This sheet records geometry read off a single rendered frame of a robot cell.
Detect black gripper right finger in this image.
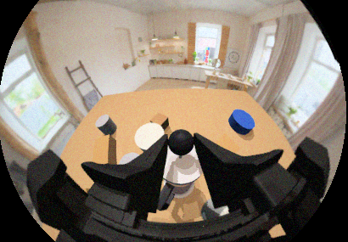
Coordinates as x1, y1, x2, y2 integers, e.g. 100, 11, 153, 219
194, 132, 283, 210

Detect blue short cylinder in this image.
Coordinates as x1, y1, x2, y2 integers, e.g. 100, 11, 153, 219
228, 109, 255, 135

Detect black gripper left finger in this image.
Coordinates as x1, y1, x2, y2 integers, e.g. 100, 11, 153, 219
81, 135, 168, 213

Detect french press coffee maker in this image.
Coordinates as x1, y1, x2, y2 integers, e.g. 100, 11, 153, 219
157, 129, 202, 211

